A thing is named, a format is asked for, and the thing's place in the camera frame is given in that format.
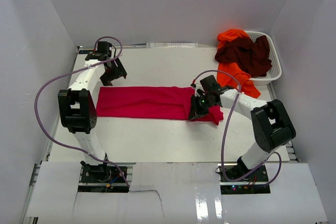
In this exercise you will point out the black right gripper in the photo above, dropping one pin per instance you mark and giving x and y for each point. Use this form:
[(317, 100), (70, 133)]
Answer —
[(195, 111)]

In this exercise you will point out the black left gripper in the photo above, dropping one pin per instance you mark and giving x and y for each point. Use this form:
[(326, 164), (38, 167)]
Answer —
[(119, 72)]

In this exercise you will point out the magenta t shirt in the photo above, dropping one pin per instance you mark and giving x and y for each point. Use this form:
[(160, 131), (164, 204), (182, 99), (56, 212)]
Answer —
[(168, 103)]

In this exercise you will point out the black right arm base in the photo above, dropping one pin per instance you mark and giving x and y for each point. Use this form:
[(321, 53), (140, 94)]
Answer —
[(238, 184)]

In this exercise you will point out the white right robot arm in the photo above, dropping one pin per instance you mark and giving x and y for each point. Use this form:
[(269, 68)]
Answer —
[(272, 126)]

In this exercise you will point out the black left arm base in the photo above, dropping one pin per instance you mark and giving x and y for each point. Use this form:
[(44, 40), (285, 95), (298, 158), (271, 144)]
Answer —
[(103, 178)]

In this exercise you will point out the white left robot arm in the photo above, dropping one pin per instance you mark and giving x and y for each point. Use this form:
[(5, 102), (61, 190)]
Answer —
[(78, 107)]

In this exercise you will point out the orange t shirt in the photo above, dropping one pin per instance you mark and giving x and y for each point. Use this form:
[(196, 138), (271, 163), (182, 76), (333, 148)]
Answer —
[(233, 69)]

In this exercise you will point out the dark maroon t shirt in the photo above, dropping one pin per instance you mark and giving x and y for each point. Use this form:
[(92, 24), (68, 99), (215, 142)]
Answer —
[(252, 57)]

